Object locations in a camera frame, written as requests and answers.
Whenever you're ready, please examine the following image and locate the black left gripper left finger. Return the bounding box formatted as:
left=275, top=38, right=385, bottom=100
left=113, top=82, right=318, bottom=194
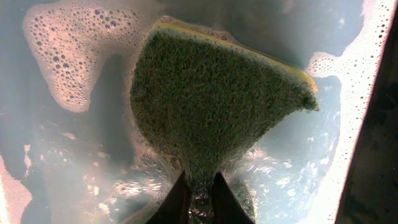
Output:
left=146, top=171, right=192, bottom=224

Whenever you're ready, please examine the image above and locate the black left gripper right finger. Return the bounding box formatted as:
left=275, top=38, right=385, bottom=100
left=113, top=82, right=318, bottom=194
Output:
left=211, top=172, right=254, bottom=224

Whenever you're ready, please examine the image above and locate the green yellow sponge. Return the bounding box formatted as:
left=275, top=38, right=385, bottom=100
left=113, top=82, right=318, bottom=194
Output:
left=131, top=22, right=319, bottom=189

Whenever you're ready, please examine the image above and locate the black rectangular tray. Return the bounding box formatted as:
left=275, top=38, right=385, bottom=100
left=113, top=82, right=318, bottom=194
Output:
left=335, top=20, right=397, bottom=224

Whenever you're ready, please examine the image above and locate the white water-filled basin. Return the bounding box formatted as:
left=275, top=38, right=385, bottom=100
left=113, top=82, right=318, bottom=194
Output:
left=1, top=1, right=397, bottom=223

